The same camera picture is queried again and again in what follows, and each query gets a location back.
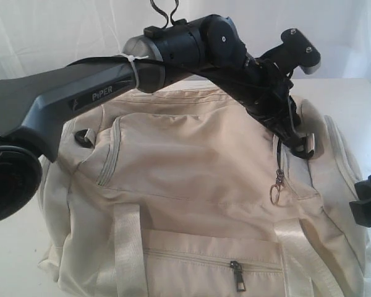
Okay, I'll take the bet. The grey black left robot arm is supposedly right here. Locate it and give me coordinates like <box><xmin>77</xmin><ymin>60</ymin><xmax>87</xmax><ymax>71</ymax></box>
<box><xmin>0</xmin><ymin>14</ymin><xmax>321</xmax><ymax>221</ymax></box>

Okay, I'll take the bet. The beige duffel bag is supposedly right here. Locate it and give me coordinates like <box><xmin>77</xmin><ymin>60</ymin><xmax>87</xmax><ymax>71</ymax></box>
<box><xmin>38</xmin><ymin>88</ymin><xmax>371</xmax><ymax>296</ymax></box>

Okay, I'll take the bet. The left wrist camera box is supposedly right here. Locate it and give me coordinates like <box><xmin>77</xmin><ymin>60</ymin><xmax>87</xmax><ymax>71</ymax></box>
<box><xmin>281</xmin><ymin>28</ymin><xmax>321</xmax><ymax>75</ymax></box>

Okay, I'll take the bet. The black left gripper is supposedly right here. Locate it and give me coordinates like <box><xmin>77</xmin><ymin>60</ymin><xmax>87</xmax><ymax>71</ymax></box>
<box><xmin>203</xmin><ymin>55</ymin><xmax>315</xmax><ymax>160</ymax></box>

